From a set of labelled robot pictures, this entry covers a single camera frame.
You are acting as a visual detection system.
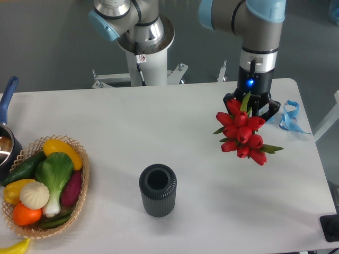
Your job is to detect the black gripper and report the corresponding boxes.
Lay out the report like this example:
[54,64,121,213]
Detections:
[222,50,281,124]

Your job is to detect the red tulip bouquet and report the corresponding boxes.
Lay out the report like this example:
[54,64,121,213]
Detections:
[214,94,283,166]

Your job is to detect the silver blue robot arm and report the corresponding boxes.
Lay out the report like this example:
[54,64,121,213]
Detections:
[88,1,286,120]

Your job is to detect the dark grey ribbed vase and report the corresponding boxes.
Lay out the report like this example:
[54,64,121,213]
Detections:
[139,164,177,217]

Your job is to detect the blue ribbon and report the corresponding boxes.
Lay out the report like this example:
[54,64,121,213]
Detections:
[279,100,311,134]

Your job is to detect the black device at edge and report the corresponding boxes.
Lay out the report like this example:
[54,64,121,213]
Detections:
[319,214,338,242]

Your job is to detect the purple sweet potato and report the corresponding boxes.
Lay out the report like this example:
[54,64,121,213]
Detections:
[61,171,82,207]

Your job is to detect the green bok choy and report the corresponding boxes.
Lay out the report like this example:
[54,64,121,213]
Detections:
[35,152,74,217]

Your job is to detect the woven bamboo basket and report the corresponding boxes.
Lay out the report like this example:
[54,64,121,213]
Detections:
[2,134,90,239]

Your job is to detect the dark green pea pods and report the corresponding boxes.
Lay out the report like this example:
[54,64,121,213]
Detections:
[39,210,72,230]

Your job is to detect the green cucumber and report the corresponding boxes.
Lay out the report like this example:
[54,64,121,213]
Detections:
[1,151,46,187]

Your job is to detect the white steamed bun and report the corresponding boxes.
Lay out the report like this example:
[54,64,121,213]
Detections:
[20,181,50,210]

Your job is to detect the orange fruit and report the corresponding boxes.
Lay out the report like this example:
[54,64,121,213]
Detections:
[12,203,42,226]

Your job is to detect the yellow bell pepper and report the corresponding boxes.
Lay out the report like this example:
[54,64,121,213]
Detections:
[3,179,34,205]

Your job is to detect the yellow banana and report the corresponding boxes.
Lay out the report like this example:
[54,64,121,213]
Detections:
[1,238,30,254]

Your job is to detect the white frame bar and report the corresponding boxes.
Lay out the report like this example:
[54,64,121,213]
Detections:
[314,91,338,142]

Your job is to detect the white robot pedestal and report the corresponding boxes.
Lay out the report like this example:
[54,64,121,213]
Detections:
[92,15,189,88]

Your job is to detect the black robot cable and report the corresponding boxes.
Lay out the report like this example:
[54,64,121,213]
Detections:
[133,41,147,87]

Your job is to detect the blue handled saucepan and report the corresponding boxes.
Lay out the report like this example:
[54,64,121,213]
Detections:
[1,76,22,180]

